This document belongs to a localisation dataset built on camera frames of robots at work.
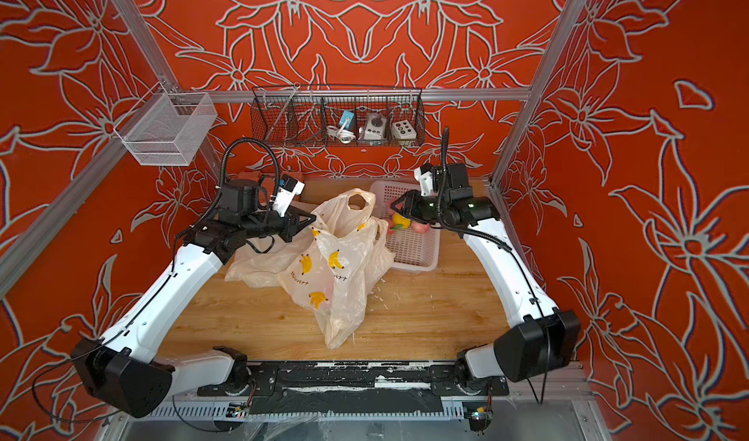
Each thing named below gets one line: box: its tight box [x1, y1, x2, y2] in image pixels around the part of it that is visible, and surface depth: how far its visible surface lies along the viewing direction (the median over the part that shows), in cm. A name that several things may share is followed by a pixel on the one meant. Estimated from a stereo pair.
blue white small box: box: [339, 110, 355, 129], surface depth 85 cm
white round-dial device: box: [363, 112, 388, 141], surface depth 93 cm
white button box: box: [392, 120, 418, 147], surface depth 97 cm
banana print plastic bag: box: [277, 187, 395, 350], surface depth 74 cm
